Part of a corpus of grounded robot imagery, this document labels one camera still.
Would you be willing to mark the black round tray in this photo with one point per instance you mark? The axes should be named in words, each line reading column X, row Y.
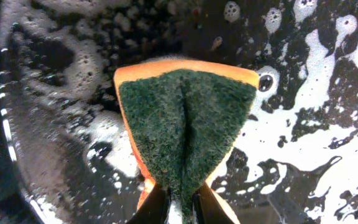
column 295, row 160

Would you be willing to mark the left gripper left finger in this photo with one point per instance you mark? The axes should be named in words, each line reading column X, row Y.
column 155, row 208

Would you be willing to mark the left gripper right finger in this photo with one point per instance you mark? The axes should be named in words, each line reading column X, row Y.
column 207, row 207

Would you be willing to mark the green and yellow sponge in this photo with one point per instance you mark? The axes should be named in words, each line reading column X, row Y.
column 182, row 118

